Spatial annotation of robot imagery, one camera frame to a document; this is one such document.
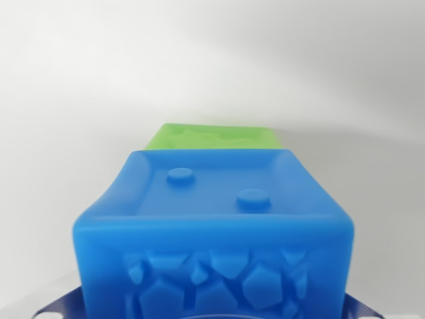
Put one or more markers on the black-padded silver gripper left finger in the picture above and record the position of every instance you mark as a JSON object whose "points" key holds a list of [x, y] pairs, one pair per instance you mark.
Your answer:
{"points": [[63, 304]]}

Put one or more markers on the black-padded silver gripper right finger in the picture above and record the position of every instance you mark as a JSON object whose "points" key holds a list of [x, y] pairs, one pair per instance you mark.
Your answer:
{"points": [[360, 309]]}

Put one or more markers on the blue soft embossed cube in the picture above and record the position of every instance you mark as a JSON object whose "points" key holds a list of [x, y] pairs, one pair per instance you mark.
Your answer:
{"points": [[212, 232]]}

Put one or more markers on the green soft embossed cube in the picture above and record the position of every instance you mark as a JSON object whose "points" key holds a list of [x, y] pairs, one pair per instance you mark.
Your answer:
{"points": [[166, 139]]}

